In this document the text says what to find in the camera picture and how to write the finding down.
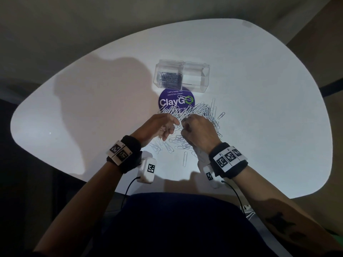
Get person's left hand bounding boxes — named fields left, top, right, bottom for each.
left=130, top=114, right=180, bottom=148

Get person's right hand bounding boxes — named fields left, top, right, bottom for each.
left=181, top=114, right=223, bottom=154

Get pile of mixed paper clips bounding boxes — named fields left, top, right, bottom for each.
left=150, top=98, right=226, bottom=167

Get cluster of sorted blue clips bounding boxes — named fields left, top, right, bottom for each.
left=159, top=71, right=184, bottom=89

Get clear plastic two-compartment box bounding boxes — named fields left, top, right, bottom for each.
left=153, top=59, right=211, bottom=94

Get person's right forearm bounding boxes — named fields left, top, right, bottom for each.
left=233, top=164, right=343, bottom=252

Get person's left forearm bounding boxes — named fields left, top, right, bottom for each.
left=33, top=162, right=124, bottom=257

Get person's dark blue clothing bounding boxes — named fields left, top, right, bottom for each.
left=94, top=192, right=279, bottom=257

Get round purple sticker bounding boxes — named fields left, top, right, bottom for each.
left=158, top=87, right=196, bottom=111

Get black left wristband with markers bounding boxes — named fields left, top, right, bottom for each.
left=106, top=135, right=143, bottom=174

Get black wristband with markers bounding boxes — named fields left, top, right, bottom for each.
left=208, top=142, right=249, bottom=180
left=106, top=135, right=143, bottom=174

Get black right wristband with markers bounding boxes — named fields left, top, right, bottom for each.
left=208, top=142, right=249, bottom=180

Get black bar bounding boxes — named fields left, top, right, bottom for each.
left=320, top=78, right=343, bottom=98

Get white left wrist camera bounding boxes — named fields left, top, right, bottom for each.
left=135, top=151, right=157, bottom=184

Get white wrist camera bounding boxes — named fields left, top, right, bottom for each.
left=202, top=164, right=223, bottom=189
left=135, top=151, right=157, bottom=184

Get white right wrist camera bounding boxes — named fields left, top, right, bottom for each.
left=202, top=164, right=223, bottom=189

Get black left camera cable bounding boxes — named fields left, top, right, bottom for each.
left=122, top=176, right=141, bottom=209

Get black camera cable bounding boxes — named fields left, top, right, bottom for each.
left=122, top=176, right=141, bottom=209
left=222, top=180, right=246, bottom=216

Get black right camera cable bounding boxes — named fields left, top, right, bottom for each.
left=222, top=180, right=246, bottom=216

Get white cables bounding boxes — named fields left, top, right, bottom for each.
left=240, top=205, right=257, bottom=218

